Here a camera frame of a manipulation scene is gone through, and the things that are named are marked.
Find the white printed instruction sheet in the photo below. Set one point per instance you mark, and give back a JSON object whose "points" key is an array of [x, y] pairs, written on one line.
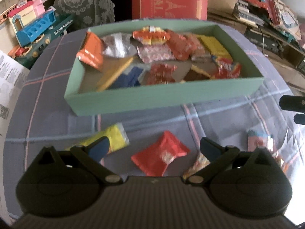
{"points": [[12, 77]]}

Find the grey lace patterned cushion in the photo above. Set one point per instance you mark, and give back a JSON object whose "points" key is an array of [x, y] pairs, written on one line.
{"points": [[86, 13]]}

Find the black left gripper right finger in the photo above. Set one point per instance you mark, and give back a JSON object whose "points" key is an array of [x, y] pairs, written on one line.
{"points": [[219, 157]]}

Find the pink peach snack packet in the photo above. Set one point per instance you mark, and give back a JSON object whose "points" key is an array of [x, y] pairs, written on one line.
{"points": [[260, 139]]}

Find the orange brown snack bag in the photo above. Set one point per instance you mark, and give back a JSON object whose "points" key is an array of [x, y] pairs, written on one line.
{"points": [[154, 160]]}

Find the orange snack packet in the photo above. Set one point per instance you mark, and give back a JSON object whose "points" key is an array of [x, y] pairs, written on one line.
{"points": [[91, 51]]}

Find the dark blue snack packet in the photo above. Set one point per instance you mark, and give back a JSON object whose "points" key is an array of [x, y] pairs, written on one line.
{"points": [[128, 80]]}

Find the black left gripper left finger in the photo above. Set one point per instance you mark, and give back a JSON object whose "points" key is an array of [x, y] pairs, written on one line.
{"points": [[90, 156]]}

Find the plaid blue bed cover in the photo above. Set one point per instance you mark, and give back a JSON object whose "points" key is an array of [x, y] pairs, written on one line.
{"points": [[42, 118]]}

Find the yellow snack packet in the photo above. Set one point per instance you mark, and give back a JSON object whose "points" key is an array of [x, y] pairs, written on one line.
{"points": [[214, 46]]}

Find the brown gold candy packet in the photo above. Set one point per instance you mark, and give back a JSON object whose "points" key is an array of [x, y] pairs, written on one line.
{"points": [[196, 74]]}

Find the silver purple snack bag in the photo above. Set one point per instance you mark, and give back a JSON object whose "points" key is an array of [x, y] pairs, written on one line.
{"points": [[118, 45]]}

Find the mint green cardboard box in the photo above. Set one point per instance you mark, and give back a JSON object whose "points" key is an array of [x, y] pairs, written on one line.
{"points": [[84, 99]]}

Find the yellow green snack bar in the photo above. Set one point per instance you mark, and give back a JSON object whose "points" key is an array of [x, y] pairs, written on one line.
{"points": [[112, 139]]}

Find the rainbow candy bag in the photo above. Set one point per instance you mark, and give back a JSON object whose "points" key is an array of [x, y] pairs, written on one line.
{"points": [[227, 69]]}

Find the orange striped snack bag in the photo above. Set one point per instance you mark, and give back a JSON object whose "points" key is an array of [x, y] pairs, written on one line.
{"points": [[151, 35]]}

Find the toy kitchen playset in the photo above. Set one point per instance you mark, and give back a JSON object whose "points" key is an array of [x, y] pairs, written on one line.
{"points": [[28, 27]]}

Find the pink patterned snack packet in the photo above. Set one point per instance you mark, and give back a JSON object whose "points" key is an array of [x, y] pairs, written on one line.
{"points": [[149, 54]]}

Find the golden long snack bar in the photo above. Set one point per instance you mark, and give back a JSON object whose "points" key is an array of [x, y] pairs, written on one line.
{"points": [[112, 68]]}

